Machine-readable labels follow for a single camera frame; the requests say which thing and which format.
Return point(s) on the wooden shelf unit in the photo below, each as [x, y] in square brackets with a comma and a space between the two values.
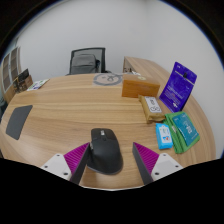
[10, 68]

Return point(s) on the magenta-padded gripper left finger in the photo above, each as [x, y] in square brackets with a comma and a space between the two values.
[56, 164]

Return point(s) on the black mesh office chair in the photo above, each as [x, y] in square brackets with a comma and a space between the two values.
[88, 51]

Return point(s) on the blue wet wipes pack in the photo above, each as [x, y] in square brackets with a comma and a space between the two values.
[164, 136]

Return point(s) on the teal flat packet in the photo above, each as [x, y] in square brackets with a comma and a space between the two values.
[186, 129]

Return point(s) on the black computer mouse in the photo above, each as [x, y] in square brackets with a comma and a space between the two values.
[105, 153]

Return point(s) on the brown paper package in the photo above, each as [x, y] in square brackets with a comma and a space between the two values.
[151, 110]

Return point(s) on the white printed leaflet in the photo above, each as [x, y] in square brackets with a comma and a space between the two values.
[37, 85]

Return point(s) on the orange-brown wooden box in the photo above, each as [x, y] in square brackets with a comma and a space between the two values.
[140, 88]

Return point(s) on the grey backpack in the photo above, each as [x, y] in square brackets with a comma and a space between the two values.
[83, 64]

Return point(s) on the green flat packet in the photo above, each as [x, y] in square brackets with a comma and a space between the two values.
[177, 141]

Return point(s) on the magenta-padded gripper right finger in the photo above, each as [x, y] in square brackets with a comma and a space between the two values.
[165, 164]

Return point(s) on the wooden side desk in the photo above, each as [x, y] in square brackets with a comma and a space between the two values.
[146, 65]

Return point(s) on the dark grey mouse pad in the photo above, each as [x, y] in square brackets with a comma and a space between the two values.
[18, 121]

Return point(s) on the purple printed pouch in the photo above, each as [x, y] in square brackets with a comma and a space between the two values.
[177, 88]

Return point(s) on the white paper sheet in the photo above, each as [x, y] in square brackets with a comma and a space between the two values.
[135, 72]

